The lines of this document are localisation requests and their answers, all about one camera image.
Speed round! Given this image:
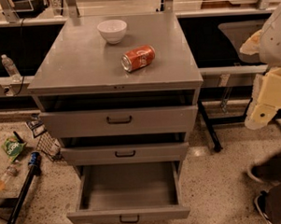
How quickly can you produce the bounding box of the blue-tipped black pole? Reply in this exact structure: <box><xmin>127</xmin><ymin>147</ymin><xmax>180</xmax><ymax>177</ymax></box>
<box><xmin>7</xmin><ymin>152</ymin><xmax>42</xmax><ymax>224</ymax></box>

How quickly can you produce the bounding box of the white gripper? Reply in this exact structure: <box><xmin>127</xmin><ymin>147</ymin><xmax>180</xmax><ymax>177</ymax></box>
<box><xmin>240</xmin><ymin>3</ymin><xmax>281</xmax><ymax>130</ymax></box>

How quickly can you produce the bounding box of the grey metal drawer cabinet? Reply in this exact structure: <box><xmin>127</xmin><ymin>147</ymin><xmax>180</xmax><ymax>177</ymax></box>
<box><xmin>23</xmin><ymin>10</ymin><xmax>208</xmax><ymax>173</ymax></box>

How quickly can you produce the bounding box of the clear plastic water bottle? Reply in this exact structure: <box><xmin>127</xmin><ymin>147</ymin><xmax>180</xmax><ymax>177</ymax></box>
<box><xmin>1</xmin><ymin>54</ymin><xmax>22</xmax><ymax>83</ymax></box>

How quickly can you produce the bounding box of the green chip bag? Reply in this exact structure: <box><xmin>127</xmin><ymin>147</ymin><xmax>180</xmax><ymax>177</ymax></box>
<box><xmin>2</xmin><ymin>135</ymin><xmax>26</xmax><ymax>161</ymax></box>

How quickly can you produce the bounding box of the grey top drawer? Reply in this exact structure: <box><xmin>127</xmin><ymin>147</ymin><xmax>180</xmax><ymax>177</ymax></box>
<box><xmin>40</xmin><ymin>106</ymin><xmax>198</xmax><ymax>138</ymax></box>

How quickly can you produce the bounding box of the dark snack packet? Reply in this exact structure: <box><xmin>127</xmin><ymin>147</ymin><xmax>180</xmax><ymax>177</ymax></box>
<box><xmin>25</xmin><ymin>114</ymin><xmax>46</xmax><ymax>138</ymax></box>

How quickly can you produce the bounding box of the orange soda can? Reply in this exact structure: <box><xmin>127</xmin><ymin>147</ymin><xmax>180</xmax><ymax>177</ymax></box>
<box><xmin>121</xmin><ymin>45</ymin><xmax>155</xmax><ymax>72</ymax></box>

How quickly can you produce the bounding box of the black shoe with white sole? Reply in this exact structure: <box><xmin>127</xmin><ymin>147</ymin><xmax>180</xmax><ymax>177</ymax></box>
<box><xmin>254</xmin><ymin>190</ymin><xmax>273</xmax><ymax>224</ymax></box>

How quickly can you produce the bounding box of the grey middle drawer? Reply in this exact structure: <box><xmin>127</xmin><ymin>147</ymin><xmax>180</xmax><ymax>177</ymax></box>
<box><xmin>61</xmin><ymin>143</ymin><xmax>189</xmax><ymax>166</ymax></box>

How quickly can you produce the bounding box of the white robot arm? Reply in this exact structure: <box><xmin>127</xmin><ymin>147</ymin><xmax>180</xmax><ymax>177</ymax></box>
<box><xmin>240</xmin><ymin>3</ymin><xmax>281</xmax><ymax>130</ymax></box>

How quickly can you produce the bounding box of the black stand with grey tray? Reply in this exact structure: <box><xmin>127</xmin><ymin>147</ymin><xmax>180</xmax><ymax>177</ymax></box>
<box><xmin>193</xmin><ymin>18</ymin><xmax>281</xmax><ymax>153</ymax></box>

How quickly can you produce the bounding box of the grey open bottom drawer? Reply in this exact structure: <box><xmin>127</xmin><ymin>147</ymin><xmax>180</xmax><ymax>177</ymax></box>
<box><xmin>67</xmin><ymin>161</ymin><xmax>190</xmax><ymax>224</ymax></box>

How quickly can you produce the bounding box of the clear bottle on floor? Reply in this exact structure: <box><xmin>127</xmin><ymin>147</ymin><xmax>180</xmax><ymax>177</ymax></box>
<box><xmin>1</xmin><ymin>163</ymin><xmax>19</xmax><ymax>184</ymax></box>

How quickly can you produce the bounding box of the white ceramic bowl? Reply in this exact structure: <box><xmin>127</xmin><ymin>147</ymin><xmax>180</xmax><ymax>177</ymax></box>
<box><xmin>97</xmin><ymin>20</ymin><xmax>128</xmax><ymax>44</ymax></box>

